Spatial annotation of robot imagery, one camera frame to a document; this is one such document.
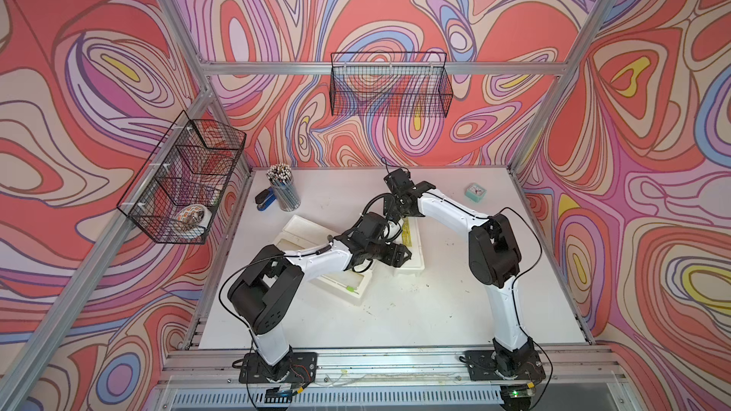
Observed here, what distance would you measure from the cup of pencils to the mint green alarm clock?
0.68 meters

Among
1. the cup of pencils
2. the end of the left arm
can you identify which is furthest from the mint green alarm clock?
the cup of pencils

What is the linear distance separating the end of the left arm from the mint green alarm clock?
1.39 feet

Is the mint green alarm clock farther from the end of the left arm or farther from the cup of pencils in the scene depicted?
the cup of pencils

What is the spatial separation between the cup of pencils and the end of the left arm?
39 centimetres

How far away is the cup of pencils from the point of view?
3.12 feet

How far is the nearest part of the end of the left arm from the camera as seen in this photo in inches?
27.1

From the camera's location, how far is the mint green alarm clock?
112 cm
